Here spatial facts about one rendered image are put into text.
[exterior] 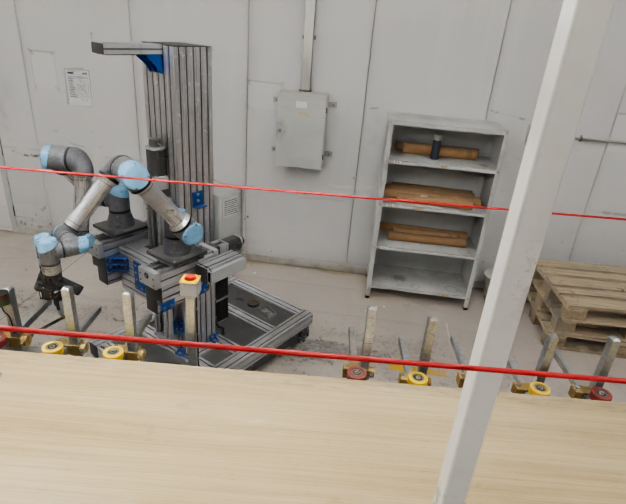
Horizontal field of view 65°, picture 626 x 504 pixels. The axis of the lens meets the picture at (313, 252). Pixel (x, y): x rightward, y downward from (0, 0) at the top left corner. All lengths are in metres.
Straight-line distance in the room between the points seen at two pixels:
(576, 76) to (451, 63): 3.54
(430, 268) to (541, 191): 3.99
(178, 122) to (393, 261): 2.71
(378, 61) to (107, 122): 2.46
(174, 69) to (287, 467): 1.86
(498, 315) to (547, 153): 0.28
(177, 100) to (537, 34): 2.86
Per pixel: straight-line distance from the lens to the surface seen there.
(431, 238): 4.32
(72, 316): 2.29
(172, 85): 2.64
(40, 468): 1.82
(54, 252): 2.26
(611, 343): 2.37
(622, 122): 4.76
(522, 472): 1.89
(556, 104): 0.79
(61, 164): 2.65
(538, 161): 0.80
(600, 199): 4.89
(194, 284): 1.99
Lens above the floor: 2.19
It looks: 25 degrees down
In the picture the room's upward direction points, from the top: 5 degrees clockwise
